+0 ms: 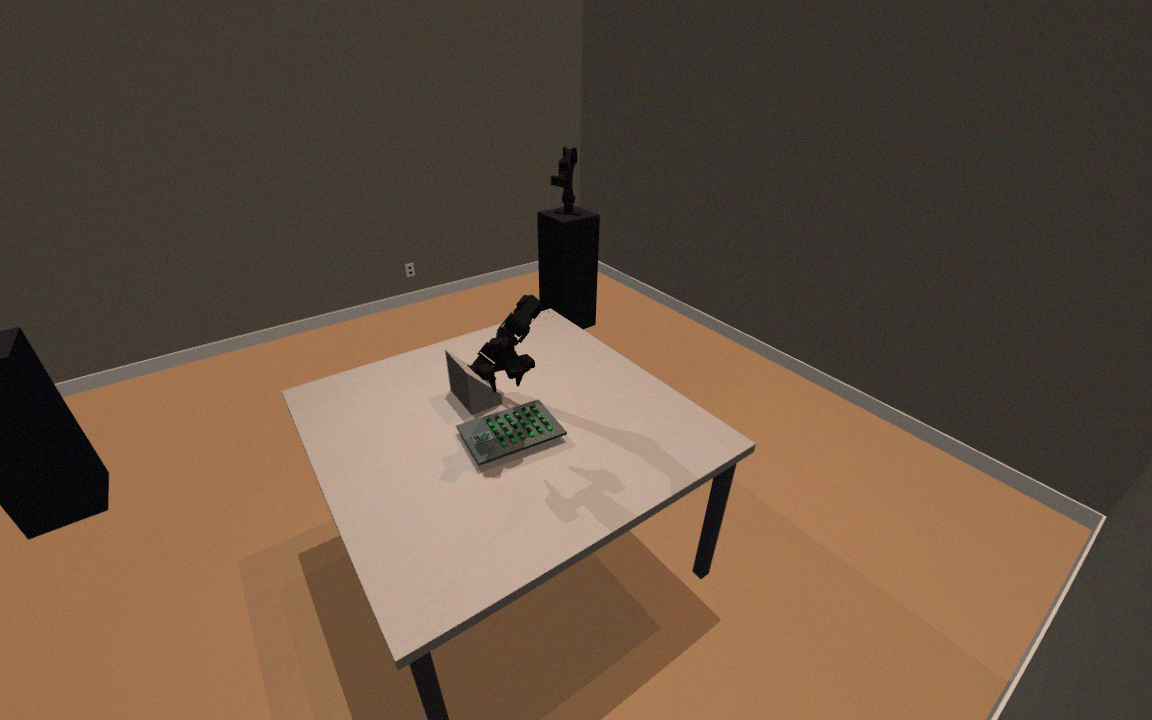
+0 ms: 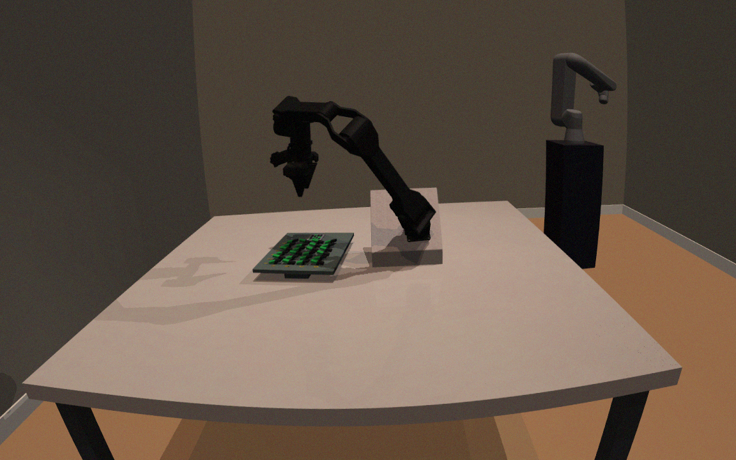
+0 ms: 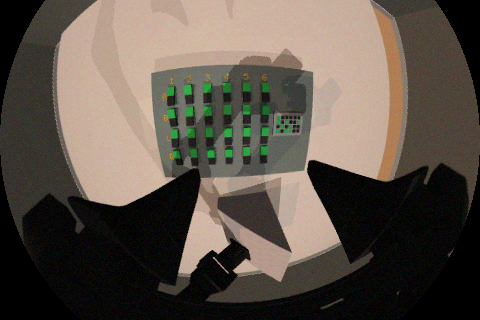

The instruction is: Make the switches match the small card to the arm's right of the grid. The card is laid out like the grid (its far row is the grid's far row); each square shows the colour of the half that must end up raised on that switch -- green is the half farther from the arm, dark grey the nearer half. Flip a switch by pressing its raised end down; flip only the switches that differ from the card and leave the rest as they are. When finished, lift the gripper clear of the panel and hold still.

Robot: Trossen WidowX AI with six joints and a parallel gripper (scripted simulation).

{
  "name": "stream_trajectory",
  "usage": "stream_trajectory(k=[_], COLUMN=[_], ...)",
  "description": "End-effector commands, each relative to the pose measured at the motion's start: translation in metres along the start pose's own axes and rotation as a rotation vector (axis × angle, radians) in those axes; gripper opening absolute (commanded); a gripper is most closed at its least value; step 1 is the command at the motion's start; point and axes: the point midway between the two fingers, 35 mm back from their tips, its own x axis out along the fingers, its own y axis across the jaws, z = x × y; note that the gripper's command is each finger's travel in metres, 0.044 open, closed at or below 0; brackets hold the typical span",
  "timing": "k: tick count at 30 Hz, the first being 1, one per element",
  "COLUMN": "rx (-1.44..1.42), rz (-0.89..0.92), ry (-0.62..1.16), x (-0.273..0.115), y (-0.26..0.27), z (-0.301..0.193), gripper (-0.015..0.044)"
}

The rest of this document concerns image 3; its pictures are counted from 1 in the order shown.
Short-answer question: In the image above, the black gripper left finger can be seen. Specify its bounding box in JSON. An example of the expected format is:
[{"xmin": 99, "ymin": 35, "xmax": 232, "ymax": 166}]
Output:
[{"xmin": 68, "ymin": 168, "xmax": 201, "ymax": 287}]

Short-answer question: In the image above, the grey switch panel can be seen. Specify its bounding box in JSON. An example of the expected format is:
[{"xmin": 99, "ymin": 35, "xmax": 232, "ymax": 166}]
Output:
[{"xmin": 151, "ymin": 64, "xmax": 313, "ymax": 179}]

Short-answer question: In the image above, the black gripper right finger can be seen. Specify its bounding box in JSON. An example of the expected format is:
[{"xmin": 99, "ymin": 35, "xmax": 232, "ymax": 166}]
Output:
[{"xmin": 307, "ymin": 160, "xmax": 429, "ymax": 264}]

